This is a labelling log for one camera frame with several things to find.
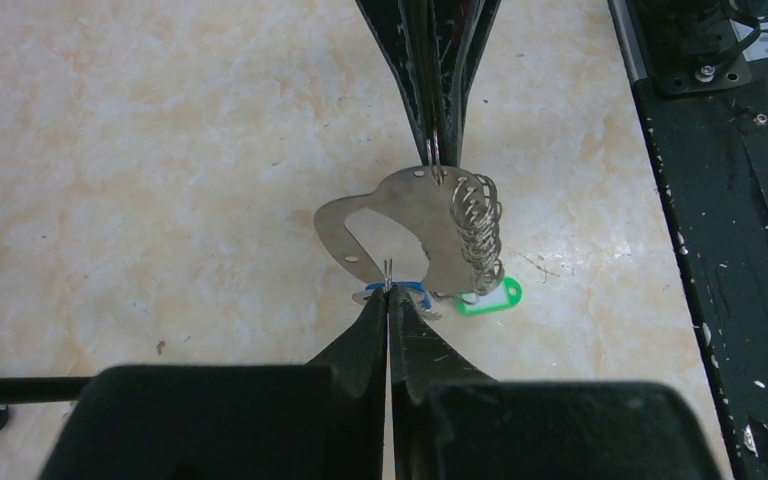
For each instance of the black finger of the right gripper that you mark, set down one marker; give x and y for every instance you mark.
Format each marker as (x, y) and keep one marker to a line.
(461, 29)
(394, 31)

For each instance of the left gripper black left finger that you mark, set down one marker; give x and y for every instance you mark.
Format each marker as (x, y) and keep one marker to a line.
(323, 419)

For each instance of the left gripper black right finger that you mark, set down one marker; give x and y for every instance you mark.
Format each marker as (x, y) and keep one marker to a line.
(453, 421)

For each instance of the green key tag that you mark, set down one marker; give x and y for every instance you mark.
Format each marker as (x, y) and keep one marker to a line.
(505, 296)

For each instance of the black music stand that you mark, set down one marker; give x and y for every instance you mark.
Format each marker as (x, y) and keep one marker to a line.
(38, 390)

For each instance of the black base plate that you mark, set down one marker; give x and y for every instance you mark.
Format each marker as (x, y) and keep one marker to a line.
(700, 83)

